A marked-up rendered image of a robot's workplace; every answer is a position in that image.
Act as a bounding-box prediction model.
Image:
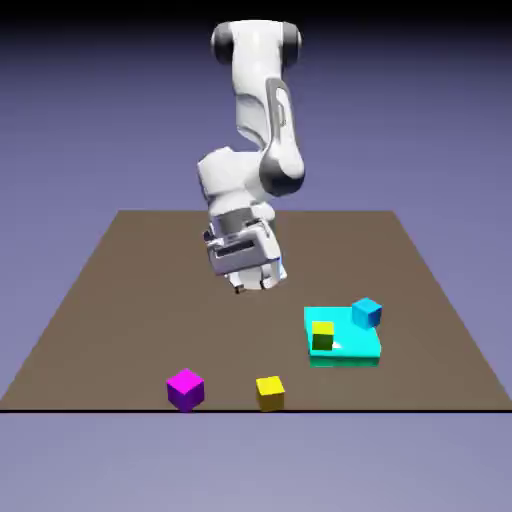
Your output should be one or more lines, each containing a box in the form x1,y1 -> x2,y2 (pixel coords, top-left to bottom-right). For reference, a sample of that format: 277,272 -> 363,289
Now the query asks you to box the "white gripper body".
204,226 -> 282,278

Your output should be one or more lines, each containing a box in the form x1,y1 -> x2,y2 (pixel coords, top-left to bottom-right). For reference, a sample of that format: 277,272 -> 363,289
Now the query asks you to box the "small yellow-green cube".
310,320 -> 336,352

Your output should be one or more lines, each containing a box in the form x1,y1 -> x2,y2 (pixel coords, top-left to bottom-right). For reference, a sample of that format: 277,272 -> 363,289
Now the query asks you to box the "small blue cube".
351,296 -> 384,330

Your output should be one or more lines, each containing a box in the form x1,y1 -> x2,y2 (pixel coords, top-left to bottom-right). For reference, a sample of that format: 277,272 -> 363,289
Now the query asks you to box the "small yellow cube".
255,375 -> 286,412

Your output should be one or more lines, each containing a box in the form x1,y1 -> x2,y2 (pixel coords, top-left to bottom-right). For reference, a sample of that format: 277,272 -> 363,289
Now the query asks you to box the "small magenta cube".
165,367 -> 206,413

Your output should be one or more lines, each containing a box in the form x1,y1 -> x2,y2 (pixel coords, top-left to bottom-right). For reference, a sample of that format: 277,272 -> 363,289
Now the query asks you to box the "large cyan box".
302,305 -> 382,368

